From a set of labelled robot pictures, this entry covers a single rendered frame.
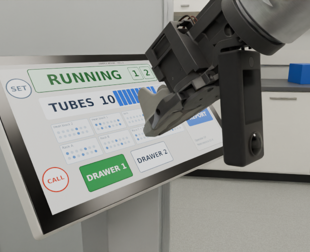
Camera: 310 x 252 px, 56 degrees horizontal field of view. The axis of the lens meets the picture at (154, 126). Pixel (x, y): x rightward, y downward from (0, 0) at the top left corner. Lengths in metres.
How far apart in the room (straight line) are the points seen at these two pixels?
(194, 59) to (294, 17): 0.10
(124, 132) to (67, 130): 0.11
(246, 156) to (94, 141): 0.31
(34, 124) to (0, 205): 1.39
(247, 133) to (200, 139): 0.41
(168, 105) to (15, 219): 1.63
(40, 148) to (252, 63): 0.34
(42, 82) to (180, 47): 0.32
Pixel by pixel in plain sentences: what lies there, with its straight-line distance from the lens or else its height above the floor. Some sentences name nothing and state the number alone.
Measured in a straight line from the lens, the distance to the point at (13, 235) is 1.95.
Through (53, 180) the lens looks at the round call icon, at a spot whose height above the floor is 1.01.
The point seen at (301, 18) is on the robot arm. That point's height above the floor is 1.23.
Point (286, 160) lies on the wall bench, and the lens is 2.90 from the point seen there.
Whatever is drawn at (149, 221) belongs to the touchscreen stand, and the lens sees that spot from 0.77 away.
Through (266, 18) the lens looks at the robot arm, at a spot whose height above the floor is 1.23.
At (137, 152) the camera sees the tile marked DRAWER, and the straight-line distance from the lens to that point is 0.57.
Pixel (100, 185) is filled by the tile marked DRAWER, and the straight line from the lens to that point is 0.50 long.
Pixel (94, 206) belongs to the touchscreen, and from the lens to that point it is 0.49.
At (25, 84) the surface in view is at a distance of 0.55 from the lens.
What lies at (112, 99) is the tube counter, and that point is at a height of 1.11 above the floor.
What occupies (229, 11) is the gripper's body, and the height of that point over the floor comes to 1.24.
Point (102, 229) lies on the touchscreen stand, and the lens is 0.70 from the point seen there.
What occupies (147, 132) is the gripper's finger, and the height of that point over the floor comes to 1.10.
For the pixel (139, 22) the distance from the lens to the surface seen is 1.35.
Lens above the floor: 1.21
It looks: 15 degrees down
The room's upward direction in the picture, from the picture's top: straight up
